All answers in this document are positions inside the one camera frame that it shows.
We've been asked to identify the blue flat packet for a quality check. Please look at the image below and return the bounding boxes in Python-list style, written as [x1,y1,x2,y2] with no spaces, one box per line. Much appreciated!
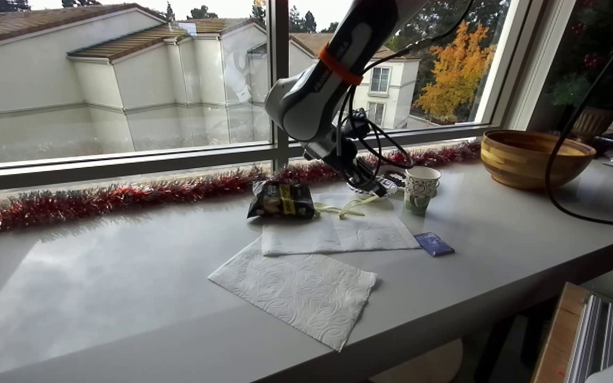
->
[412,229,457,260]

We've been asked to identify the patterned paper cup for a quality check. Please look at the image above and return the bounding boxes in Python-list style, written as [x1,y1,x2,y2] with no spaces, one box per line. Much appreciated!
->
[402,163,444,219]

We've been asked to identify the dark snack bag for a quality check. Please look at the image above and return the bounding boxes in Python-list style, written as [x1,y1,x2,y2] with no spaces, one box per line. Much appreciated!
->
[245,176,319,222]

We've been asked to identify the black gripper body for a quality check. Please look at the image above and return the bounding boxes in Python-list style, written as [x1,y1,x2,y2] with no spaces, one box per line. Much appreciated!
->
[316,132,376,188]

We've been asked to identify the red tinsel garland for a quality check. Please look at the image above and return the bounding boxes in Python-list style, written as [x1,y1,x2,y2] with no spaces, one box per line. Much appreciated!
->
[0,138,482,235]

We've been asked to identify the wooden bowl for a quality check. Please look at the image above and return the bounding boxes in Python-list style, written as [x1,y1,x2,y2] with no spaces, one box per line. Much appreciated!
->
[479,127,598,192]

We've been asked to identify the wooden crate with metal rack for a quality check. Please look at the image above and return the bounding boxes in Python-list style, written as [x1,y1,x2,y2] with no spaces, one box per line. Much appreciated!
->
[530,281,613,383]

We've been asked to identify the white paper napkin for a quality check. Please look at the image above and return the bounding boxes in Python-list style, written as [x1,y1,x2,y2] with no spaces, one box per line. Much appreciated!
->
[204,235,381,354]
[258,213,424,260]

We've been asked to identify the white plastic fork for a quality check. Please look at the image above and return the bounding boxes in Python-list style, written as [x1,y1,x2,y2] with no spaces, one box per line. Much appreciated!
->
[314,193,382,222]

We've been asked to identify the potted plant basket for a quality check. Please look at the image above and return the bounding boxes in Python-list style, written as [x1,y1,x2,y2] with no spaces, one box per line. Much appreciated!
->
[545,66,613,145]

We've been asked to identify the window frame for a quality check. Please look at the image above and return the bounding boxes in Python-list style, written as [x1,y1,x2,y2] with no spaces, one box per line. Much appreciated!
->
[0,0,588,195]

